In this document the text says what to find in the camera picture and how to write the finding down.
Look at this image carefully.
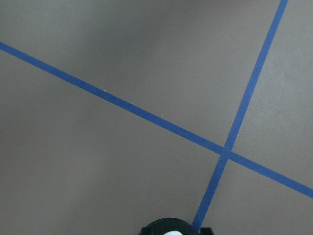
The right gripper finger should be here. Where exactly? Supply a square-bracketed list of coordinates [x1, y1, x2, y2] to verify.
[200, 227, 213, 235]

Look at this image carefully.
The green highlighter pen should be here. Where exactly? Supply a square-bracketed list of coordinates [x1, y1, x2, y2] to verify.
[163, 230, 182, 235]

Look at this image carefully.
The black mesh pen cup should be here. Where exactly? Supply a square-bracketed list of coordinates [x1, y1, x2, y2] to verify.
[139, 218, 199, 235]

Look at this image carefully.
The brown paper table cover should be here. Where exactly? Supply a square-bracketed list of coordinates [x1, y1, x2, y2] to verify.
[0, 0, 313, 235]

